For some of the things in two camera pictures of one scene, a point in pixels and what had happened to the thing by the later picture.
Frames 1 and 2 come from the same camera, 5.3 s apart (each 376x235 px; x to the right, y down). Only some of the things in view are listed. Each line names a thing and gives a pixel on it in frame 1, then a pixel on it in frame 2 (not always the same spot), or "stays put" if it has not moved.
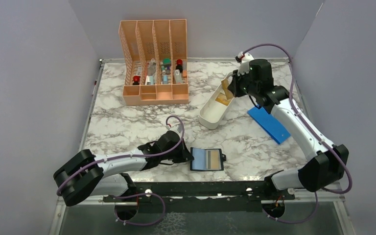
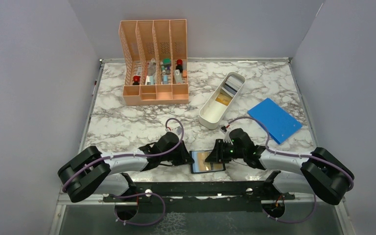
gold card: x=228 y=94 → x=202 y=165
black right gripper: x=234 y=85 → x=218 y=154
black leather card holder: x=207 y=159 stays put
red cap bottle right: x=179 y=65 stays put
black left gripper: x=185 y=155 stays put
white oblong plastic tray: x=213 y=114 stays put
